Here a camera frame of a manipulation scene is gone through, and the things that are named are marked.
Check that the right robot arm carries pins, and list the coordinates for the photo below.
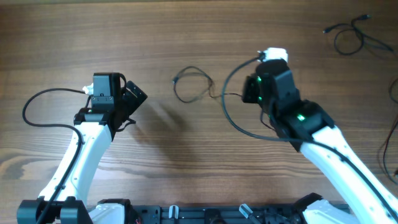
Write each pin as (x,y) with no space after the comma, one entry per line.
(313,133)

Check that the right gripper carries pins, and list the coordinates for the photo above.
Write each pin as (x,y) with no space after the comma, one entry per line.
(251,83)

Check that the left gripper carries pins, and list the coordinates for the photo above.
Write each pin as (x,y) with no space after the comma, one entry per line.
(134,103)

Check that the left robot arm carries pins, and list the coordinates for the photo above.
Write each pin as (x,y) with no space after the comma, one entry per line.
(111,101)

